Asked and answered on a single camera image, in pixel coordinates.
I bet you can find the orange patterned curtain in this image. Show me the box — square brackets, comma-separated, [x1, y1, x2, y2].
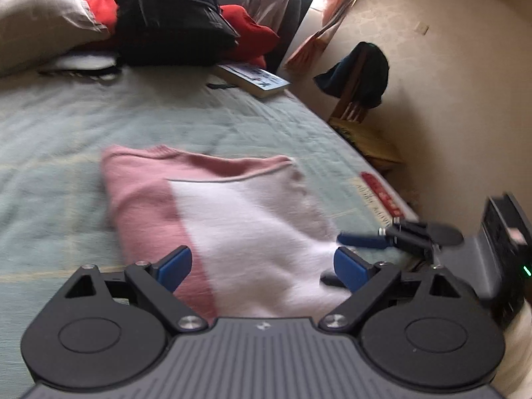
[285, 0, 379, 76]

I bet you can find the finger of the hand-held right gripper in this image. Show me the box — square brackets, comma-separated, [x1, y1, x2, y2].
[319, 271, 345, 288]
[336, 219, 433, 258]

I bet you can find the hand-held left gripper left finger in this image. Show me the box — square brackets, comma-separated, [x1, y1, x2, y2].
[60, 245, 208, 335]

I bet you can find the paperback book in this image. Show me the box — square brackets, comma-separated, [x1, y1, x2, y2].
[216, 63, 292, 99]

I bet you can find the red blanket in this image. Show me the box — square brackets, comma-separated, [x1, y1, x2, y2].
[77, 0, 280, 69]

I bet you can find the pink and white sweater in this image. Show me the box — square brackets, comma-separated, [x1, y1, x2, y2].
[101, 145, 354, 321]

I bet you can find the grey pillow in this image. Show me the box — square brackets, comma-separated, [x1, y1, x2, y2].
[0, 0, 111, 77]

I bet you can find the black backpack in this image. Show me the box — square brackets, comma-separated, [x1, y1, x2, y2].
[115, 0, 241, 67]

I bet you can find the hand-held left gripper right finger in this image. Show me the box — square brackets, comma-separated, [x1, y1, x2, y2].
[319, 246, 470, 335]

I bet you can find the black coat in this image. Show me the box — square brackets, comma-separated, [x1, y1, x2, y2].
[274, 0, 317, 75]

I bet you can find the wooden chair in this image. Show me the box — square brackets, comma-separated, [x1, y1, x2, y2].
[328, 44, 406, 171]

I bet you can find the dark blue jacket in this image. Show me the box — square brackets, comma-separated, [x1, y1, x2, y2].
[314, 42, 390, 109]

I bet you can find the beige shirt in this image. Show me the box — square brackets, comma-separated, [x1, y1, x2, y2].
[245, 0, 294, 34]

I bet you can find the flat grey pouch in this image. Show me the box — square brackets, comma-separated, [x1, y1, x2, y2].
[38, 52, 119, 77]

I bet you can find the green checked bedspread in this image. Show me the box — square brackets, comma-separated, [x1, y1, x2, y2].
[0, 64, 420, 395]

